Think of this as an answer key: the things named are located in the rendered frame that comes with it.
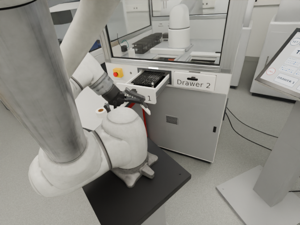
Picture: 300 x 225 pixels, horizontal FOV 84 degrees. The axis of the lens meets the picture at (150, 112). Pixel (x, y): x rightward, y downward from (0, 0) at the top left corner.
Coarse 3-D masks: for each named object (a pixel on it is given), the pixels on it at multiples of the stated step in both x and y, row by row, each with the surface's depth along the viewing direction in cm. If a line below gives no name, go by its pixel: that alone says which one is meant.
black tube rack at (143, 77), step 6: (144, 72) 132; (150, 72) 132; (156, 72) 130; (162, 72) 129; (138, 78) 124; (144, 78) 123; (150, 78) 123; (156, 78) 121; (162, 78) 128; (138, 84) 122; (156, 84) 120
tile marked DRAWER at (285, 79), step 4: (276, 76) 85; (280, 76) 84; (284, 76) 83; (288, 76) 81; (276, 80) 85; (280, 80) 83; (284, 80) 82; (288, 80) 81; (292, 80) 80; (296, 80) 78; (284, 84) 82; (288, 84) 80; (292, 84) 79
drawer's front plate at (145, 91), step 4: (116, 84) 114; (120, 84) 112; (124, 84) 111; (128, 84) 110; (120, 88) 114; (124, 88) 113; (132, 88) 109; (136, 88) 108; (140, 88) 106; (144, 88) 105; (148, 88) 103; (152, 88) 103; (140, 92) 108; (144, 92) 107; (148, 92) 105; (152, 92) 104; (128, 96) 115; (132, 96) 113; (148, 96) 107; (152, 96) 106; (148, 100) 109; (152, 100) 107
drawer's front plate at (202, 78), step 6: (174, 72) 120; (180, 72) 119; (174, 78) 123; (180, 78) 121; (186, 78) 119; (198, 78) 115; (204, 78) 113; (210, 78) 111; (174, 84) 126; (180, 84) 124; (186, 84) 122; (192, 84) 119; (198, 84) 117; (204, 84) 115; (210, 84) 114; (210, 90) 116
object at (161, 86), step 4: (140, 72) 135; (164, 72) 132; (168, 72) 131; (136, 76) 130; (168, 76) 125; (132, 80) 126; (164, 80) 120; (168, 80) 126; (132, 84) 127; (160, 84) 114; (164, 84) 120; (156, 88) 110; (160, 88) 115; (156, 92) 110; (156, 96) 111
